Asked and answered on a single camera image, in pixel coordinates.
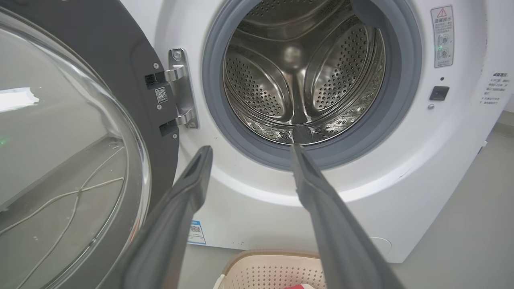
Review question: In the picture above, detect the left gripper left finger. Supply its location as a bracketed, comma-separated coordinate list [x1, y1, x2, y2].
[98, 145, 214, 289]

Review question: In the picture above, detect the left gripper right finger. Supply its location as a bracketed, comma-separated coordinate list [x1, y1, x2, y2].
[290, 144, 405, 289]

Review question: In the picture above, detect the cream perforated laundry basket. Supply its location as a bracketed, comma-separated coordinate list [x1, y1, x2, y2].
[213, 249, 326, 289]

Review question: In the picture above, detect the black glass washer door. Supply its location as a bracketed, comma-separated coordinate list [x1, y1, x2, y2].
[0, 0, 180, 289]

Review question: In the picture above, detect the blue energy label sticker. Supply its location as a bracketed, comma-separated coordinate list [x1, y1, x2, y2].
[187, 220, 207, 246]

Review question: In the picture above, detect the white front-load washing machine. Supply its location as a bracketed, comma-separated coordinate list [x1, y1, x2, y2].
[120, 0, 514, 264]

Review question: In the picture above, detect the chrome door hinge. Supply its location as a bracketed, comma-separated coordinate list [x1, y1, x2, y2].
[163, 48, 199, 130]

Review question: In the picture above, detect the black door latch socket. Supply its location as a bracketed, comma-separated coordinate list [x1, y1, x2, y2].
[429, 86, 450, 101]

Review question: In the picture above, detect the white text sticker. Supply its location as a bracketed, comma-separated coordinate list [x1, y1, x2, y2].
[479, 71, 512, 106]

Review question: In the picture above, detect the grey warning sticker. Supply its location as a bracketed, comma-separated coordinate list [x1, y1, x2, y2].
[430, 5, 455, 68]

